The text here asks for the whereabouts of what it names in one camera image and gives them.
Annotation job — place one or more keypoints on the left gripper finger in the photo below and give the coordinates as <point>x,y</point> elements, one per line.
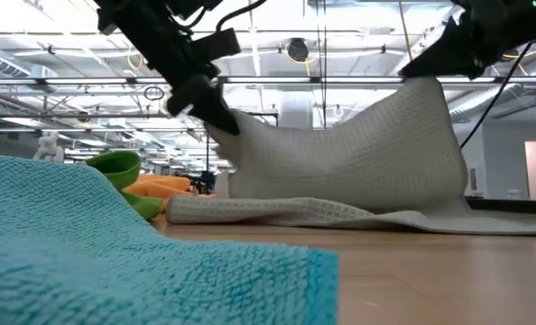
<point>200,101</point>

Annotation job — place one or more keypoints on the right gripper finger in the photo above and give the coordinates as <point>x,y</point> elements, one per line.
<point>448,54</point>

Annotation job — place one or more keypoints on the grey waffle-weave towel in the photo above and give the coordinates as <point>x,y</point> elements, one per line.
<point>340,171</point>

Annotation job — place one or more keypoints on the orange microfiber towel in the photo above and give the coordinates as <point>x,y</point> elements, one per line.
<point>169,185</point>

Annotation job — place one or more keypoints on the bright green microfiber towel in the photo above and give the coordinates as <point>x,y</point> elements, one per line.
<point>114,167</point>

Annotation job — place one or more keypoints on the turquoise microfiber towel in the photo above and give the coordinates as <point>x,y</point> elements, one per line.
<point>114,253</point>

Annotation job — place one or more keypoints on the white building column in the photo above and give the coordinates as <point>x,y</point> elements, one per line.
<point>295,106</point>

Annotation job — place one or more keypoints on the round black white reel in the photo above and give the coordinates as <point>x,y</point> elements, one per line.
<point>338,110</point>

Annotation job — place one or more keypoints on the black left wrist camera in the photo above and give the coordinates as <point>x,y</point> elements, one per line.
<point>216,44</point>

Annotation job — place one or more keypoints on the black aluminium table frame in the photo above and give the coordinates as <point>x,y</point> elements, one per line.
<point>511,205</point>

